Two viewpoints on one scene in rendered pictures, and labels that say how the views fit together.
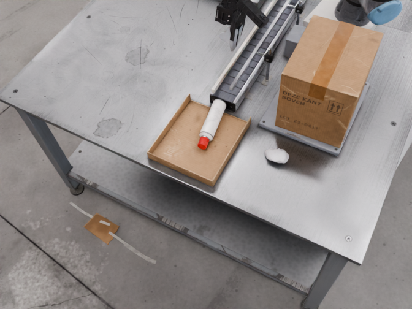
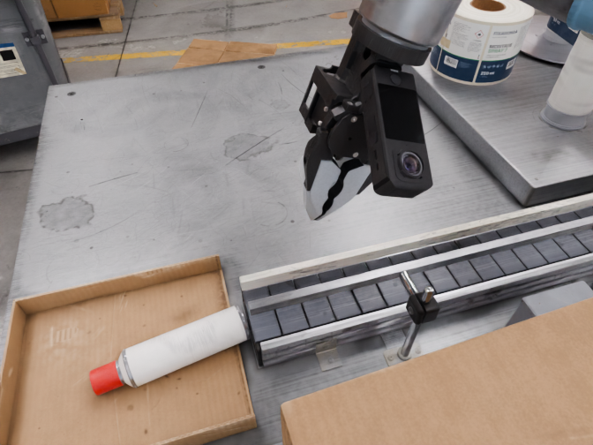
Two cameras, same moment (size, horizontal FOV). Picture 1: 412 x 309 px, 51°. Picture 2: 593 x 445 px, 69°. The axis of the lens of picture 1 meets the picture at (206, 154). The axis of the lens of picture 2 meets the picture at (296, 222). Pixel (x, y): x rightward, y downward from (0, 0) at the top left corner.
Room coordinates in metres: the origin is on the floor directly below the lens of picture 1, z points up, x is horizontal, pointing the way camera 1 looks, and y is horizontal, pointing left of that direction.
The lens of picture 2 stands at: (0.85, -0.33, 1.40)
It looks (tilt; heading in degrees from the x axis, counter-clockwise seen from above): 47 degrees down; 40
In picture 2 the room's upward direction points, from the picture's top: straight up
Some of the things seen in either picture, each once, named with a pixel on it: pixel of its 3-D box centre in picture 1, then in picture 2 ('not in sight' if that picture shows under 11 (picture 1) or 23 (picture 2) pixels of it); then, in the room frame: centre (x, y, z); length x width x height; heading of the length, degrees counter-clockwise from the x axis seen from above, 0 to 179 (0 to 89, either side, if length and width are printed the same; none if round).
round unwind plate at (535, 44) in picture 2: not in sight; (559, 40); (2.22, -0.12, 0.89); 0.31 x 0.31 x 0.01
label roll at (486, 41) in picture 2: not in sight; (477, 36); (1.93, 0.00, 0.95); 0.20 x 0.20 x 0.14
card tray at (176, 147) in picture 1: (200, 137); (126, 358); (0.91, 0.01, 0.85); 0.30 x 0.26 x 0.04; 147
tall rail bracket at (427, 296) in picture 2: (262, 64); (407, 312); (1.18, -0.25, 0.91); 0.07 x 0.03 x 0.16; 57
